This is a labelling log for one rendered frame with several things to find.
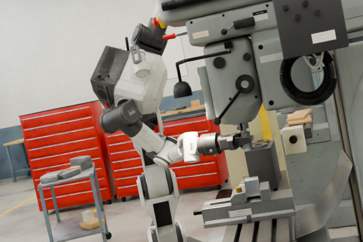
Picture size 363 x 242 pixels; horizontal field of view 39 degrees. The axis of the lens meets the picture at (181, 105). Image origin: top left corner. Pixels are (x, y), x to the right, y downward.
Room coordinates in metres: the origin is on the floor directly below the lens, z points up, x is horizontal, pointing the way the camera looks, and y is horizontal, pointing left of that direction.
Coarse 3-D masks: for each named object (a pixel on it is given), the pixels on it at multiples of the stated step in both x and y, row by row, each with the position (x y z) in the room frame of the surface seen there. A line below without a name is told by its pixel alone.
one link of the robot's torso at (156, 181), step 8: (160, 120) 2.60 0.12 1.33; (160, 128) 2.58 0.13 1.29; (136, 144) 2.55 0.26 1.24; (144, 152) 2.60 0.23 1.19; (144, 160) 2.60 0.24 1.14; (152, 160) 2.61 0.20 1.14; (144, 168) 2.55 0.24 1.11; (152, 168) 2.55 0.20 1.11; (160, 168) 2.56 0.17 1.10; (144, 176) 2.57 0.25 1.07; (152, 176) 2.55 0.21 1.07; (160, 176) 2.56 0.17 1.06; (168, 176) 2.56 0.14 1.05; (144, 184) 2.54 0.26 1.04; (152, 184) 2.54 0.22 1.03; (160, 184) 2.55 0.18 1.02; (168, 184) 2.55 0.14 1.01; (144, 192) 2.56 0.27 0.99; (152, 192) 2.55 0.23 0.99; (160, 192) 2.56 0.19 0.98; (168, 192) 2.57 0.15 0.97
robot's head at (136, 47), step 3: (135, 45) 2.21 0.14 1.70; (132, 48) 2.21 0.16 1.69; (135, 48) 2.20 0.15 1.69; (138, 48) 2.20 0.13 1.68; (132, 51) 2.20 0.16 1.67; (138, 51) 2.19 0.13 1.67; (132, 54) 2.19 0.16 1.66; (138, 54) 2.18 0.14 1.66; (132, 57) 2.19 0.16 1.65; (138, 57) 2.17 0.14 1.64; (135, 60) 2.17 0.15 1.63; (138, 60) 2.17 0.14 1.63; (141, 60) 2.17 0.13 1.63; (135, 63) 2.17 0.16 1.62
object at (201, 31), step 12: (228, 12) 1.86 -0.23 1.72; (240, 12) 1.85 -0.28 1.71; (252, 12) 1.85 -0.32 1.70; (264, 12) 1.84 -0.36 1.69; (192, 24) 1.89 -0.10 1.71; (204, 24) 1.88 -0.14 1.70; (216, 24) 1.87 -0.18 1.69; (228, 24) 1.86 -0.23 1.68; (264, 24) 1.84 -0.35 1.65; (276, 24) 1.83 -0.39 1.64; (192, 36) 1.89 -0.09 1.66; (204, 36) 1.88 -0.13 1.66; (216, 36) 1.88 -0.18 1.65; (228, 36) 1.87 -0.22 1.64; (240, 36) 1.90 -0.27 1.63
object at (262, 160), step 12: (252, 144) 2.38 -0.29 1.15; (264, 144) 2.31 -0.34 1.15; (252, 156) 2.30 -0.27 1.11; (264, 156) 2.28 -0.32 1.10; (276, 156) 2.44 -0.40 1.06; (252, 168) 2.30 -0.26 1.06; (264, 168) 2.28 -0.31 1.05; (276, 168) 2.35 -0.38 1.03; (264, 180) 2.29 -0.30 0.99; (276, 180) 2.27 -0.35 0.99
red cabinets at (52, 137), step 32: (32, 128) 7.06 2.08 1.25; (64, 128) 7.02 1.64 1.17; (96, 128) 6.98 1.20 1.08; (192, 128) 6.59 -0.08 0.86; (32, 160) 7.08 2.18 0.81; (64, 160) 7.03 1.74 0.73; (96, 160) 6.98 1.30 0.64; (128, 160) 6.90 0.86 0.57; (224, 160) 6.83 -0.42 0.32; (64, 192) 7.04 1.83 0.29; (128, 192) 6.93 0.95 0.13
